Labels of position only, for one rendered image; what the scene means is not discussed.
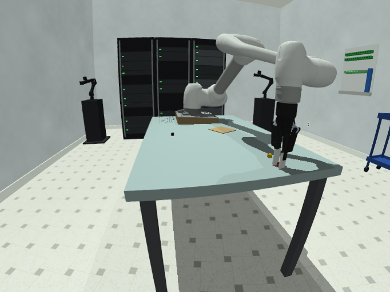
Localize tan mat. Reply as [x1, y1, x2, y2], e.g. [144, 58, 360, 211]
[209, 126, 236, 134]

